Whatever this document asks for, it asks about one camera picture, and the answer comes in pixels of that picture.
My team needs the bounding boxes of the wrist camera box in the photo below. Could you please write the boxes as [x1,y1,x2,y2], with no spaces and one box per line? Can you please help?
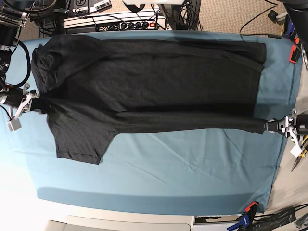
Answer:
[290,146,303,158]
[7,119,22,132]

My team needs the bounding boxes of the dark grey T-shirt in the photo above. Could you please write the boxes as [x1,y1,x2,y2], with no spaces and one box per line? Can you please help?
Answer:
[31,35,266,164]

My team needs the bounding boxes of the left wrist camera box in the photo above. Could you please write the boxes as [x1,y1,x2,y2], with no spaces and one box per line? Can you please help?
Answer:
[290,146,303,158]

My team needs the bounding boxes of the blue clamp top right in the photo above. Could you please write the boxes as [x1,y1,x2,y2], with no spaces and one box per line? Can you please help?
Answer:
[282,15,296,40]

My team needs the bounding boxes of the black caster wheel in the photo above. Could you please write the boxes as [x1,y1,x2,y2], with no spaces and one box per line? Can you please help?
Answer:
[268,10,278,23]

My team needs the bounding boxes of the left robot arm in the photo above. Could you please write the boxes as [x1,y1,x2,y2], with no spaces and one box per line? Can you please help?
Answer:
[265,0,308,151]

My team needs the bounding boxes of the blue orange clamp bottom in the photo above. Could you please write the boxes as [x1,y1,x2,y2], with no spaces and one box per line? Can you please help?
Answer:
[227,201,259,231]

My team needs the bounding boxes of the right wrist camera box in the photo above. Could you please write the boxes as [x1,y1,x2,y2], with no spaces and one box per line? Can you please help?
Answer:
[7,119,22,132]

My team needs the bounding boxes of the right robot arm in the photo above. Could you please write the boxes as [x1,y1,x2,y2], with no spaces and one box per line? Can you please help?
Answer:
[0,0,56,120]

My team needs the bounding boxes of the teal table cloth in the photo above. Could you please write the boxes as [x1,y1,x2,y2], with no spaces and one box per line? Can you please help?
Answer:
[0,30,304,214]

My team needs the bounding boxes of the black power strip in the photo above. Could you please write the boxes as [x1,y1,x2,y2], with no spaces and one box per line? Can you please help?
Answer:
[119,21,156,31]

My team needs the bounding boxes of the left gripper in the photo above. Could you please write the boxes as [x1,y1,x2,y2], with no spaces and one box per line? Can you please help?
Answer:
[264,108,308,147]

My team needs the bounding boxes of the yellow handled pliers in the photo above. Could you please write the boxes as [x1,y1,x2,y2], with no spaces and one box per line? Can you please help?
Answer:
[291,135,308,172]

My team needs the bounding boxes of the orange black clamp top right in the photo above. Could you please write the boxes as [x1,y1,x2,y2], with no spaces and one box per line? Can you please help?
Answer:
[289,37,301,64]

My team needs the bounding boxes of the black strap bottom right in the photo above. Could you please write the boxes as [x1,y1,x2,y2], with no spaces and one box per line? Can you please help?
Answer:
[250,207,297,231]

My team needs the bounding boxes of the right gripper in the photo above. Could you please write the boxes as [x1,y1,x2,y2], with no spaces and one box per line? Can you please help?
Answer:
[0,83,50,117]

